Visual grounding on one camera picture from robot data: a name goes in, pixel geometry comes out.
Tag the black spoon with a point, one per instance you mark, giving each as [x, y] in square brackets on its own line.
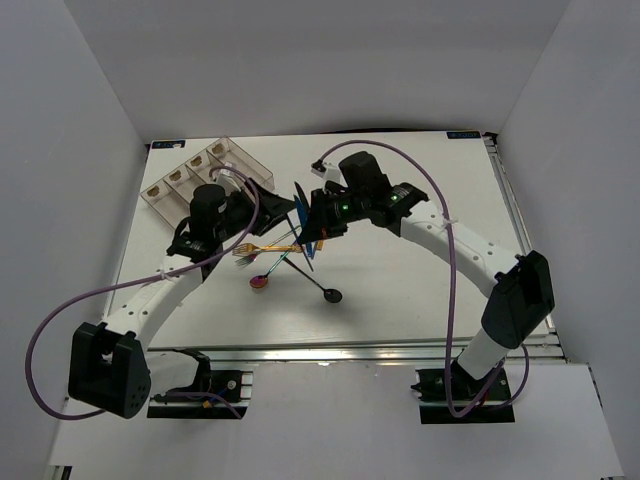
[331, 295]

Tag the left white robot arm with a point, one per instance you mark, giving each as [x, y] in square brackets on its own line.
[108, 366]

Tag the iridescent green fork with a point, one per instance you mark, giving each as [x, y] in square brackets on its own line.
[245, 261]

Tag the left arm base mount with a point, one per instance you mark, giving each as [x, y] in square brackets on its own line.
[186, 385]

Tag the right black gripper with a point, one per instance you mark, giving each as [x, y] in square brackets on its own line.
[320, 225]

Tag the clear plastic compartment organizer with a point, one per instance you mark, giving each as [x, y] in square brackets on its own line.
[171, 195]

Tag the blue label sticker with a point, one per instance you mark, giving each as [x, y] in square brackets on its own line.
[460, 135]
[168, 144]

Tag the blue label sticker left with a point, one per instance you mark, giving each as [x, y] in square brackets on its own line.
[168, 144]

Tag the black knife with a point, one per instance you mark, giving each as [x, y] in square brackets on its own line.
[300, 190]

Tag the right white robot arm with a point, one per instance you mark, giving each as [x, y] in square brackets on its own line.
[518, 288]

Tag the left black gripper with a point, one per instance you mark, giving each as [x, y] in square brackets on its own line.
[273, 210]

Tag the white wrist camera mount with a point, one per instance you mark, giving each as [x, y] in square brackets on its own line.
[326, 171]

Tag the blue label sticker right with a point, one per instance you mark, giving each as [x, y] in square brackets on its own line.
[460, 135]

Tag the iridescent purple spoon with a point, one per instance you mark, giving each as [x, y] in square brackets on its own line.
[260, 281]

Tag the blue knife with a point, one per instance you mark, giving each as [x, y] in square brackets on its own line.
[310, 248]

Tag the gold fork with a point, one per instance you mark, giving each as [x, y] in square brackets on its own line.
[247, 249]

